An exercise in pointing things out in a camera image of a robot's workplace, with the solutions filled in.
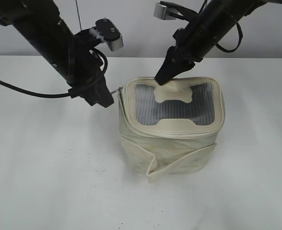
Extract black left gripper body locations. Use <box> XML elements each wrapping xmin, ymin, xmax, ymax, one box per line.
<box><xmin>68</xmin><ymin>62</ymin><xmax>107</xmax><ymax>98</ymax></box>

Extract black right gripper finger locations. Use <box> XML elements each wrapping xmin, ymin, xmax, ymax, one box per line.
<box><xmin>155</xmin><ymin>57</ymin><xmax>191</xmax><ymax>85</ymax></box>

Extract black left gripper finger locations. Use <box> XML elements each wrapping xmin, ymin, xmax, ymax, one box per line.
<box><xmin>84</xmin><ymin>82</ymin><xmax>114</xmax><ymax>108</ymax></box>

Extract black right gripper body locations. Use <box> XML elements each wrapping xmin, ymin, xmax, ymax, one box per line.
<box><xmin>166</xmin><ymin>28</ymin><xmax>203</xmax><ymax>72</ymax></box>

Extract cream zippered bag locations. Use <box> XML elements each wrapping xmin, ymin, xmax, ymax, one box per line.
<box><xmin>118</xmin><ymin>77</ymin><xmax>225</xmax><ymax>182</ymax></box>

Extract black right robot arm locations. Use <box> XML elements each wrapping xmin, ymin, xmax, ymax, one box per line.
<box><xmin>154</xmin><ymin>0</ymin><xmax>265</xmax><ymax>85</ymax></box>

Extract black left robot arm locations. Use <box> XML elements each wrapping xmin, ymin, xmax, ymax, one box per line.
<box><xmin>0</xmin><ymin>0</ymin><xmax>114</xmax><ymax>108</ymax></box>

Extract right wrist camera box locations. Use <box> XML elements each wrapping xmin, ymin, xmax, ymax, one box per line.
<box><xmin>153</xmin><ymin>1</ymin><xmax>186</xmax><ymax>20</ymax></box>

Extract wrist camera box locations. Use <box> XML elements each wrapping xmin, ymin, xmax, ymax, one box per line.
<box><xmin>153</xmin><ymin>1</ymin><xmax>186</xmax><ymax>20</ymax></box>
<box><xmin>89</xmin><ymin>18</ymin><xmax>124</xmax><ymax>52</ymax></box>

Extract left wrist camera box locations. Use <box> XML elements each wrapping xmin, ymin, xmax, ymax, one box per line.
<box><xmin>89</xmin><ymin>18</ymin><xmax>124</xmax><ymax>52</ymax></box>

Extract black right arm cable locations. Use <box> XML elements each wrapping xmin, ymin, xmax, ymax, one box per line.
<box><xmin>216</xmin><ymin>23</ymin><xmax>244</xmax><ymax>53</ymax></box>

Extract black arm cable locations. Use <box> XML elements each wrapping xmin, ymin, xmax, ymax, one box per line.
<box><xmin>0</xmin><ymin>49</ymin><xmax>108</xmax><ymax>99</ymax></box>
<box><xmin>216</xmin><ymin>23</ymin><xmax>244</xmax><ymax>53</ymax></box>

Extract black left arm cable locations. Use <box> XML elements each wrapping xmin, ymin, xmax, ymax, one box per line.
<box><xmin>0</xmin><ymin>49</ymin><xmax>108</xmax><ymax>99</ymax></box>

